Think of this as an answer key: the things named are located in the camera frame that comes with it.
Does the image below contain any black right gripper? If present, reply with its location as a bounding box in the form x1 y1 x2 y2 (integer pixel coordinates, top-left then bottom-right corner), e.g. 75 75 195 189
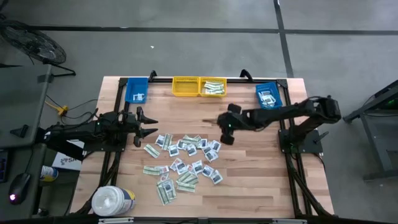
201 103 252 146

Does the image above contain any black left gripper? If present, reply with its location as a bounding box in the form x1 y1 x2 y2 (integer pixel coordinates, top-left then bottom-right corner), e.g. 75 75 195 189
119 106 159 147

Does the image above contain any blue plastic basket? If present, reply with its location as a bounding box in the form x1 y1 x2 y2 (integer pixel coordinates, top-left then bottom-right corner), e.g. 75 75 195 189
255 82 283 110
124 77 149 105

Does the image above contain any white wipes canister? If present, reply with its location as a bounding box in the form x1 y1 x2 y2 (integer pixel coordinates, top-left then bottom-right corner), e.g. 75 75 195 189
91 185 137 217

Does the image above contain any white printed box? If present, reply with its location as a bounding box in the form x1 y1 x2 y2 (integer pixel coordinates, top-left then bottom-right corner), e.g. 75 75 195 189
51 136 86 172

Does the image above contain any black diagonal brace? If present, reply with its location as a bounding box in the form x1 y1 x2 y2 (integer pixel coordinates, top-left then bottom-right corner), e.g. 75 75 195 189
35 126 85 162

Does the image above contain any white yellow can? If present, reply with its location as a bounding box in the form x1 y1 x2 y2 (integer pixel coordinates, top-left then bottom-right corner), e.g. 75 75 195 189
40 164 59 182

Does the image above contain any grey desk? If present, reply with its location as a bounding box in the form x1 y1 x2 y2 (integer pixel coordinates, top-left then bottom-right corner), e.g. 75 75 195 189
0 63 53 218

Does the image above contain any black floor fan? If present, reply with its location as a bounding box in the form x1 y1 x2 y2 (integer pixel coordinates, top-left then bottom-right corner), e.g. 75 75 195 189
0 14 77 78

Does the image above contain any black computer mouse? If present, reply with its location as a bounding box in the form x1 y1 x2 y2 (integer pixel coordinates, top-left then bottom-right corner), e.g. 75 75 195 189
7 172 32 206

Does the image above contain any dark keyboard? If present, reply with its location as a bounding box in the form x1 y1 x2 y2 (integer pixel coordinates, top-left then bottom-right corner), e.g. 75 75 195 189
0 149 9 184

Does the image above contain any grey metal cart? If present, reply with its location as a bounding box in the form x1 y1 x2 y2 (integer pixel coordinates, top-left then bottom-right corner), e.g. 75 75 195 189
343 79 398 181

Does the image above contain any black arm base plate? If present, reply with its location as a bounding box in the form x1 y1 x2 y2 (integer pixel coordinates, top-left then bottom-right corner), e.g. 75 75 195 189
76 134 127 153
278 129 324 154

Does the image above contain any yellow cable plug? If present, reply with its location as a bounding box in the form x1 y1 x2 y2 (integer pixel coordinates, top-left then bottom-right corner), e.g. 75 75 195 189
45 99 70 116

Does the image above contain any silver bracket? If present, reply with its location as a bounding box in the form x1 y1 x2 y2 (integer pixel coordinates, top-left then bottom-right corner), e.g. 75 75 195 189
98 217 135 224
271 218 308 224

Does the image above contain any black desk bracket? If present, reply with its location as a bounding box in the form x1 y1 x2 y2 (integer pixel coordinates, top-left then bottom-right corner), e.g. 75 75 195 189
9 124 30 139

